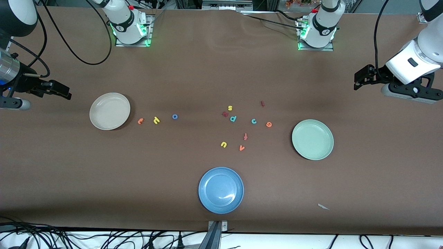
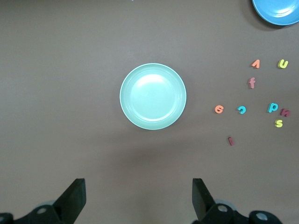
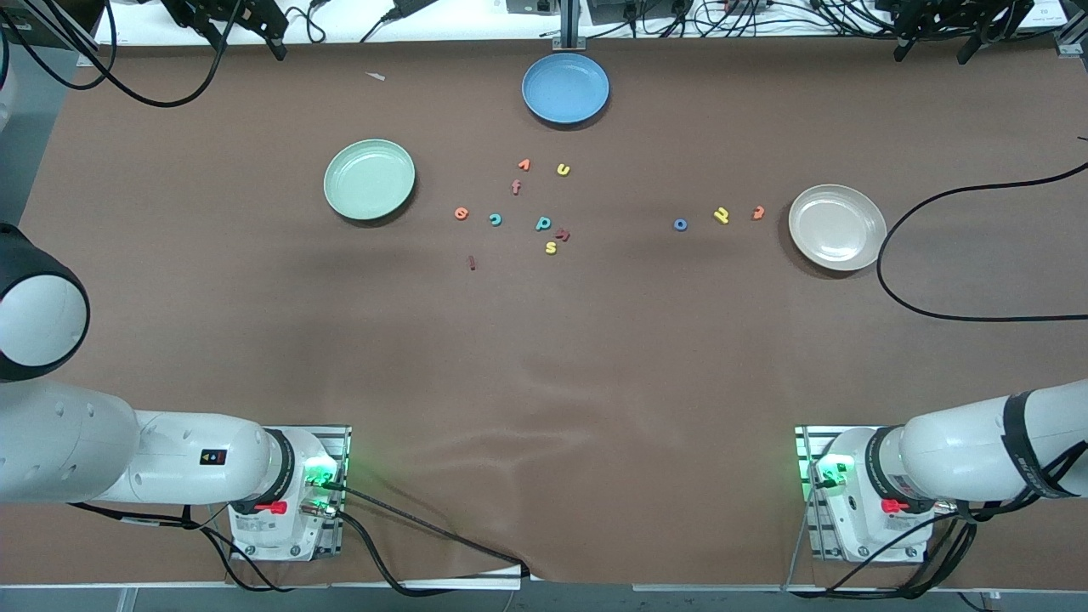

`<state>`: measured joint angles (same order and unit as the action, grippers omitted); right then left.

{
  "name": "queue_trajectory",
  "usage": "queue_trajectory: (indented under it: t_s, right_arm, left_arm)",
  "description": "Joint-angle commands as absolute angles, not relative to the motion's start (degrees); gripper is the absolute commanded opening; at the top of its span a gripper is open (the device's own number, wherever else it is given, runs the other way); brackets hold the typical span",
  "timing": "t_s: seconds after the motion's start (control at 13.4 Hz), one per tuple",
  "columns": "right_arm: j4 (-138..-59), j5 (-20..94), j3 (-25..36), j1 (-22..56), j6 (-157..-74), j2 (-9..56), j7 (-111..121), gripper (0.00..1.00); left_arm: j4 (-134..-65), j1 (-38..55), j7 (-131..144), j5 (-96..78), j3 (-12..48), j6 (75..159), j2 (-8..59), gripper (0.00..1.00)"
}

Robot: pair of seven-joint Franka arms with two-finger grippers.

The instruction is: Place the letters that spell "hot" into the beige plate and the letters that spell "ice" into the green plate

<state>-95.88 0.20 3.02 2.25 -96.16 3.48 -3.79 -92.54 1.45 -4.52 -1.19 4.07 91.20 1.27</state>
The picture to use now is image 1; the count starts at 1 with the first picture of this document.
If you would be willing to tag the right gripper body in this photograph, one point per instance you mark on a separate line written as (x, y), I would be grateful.
(23, 82)

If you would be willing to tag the yellow foam letter h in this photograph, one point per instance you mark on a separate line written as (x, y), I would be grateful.
(156, 120)

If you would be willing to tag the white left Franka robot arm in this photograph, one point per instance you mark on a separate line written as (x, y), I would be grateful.
(325, 24)

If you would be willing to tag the beige brown plate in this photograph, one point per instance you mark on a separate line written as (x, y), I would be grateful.
(109, 111)

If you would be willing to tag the aluminium corner profile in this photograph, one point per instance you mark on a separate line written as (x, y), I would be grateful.
(421, 18)

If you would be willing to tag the light green plate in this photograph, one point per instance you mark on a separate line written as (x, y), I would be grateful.
(312, 139)

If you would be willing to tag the orange artificial flowers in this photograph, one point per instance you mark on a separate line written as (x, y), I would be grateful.
(301, 2)

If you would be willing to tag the small white paper scrap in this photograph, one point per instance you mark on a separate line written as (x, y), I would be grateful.
(323, 206)

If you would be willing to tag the brown table cover sheet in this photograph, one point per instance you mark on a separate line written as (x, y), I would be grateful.
(193, 69)

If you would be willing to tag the dark red foam letter n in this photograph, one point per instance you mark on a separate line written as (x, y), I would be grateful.
(225, 114)

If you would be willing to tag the blue plate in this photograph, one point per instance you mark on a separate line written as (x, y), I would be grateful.
(221, 190)

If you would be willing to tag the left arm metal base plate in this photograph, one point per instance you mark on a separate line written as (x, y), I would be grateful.
(325, 48)

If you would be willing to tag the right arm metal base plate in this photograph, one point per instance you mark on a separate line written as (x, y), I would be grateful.
(138, 44)

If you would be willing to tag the silver aluminium frame piece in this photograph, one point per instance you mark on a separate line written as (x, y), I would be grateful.
(226, 4)

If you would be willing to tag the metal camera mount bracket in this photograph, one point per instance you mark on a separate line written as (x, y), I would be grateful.
(217, 226)

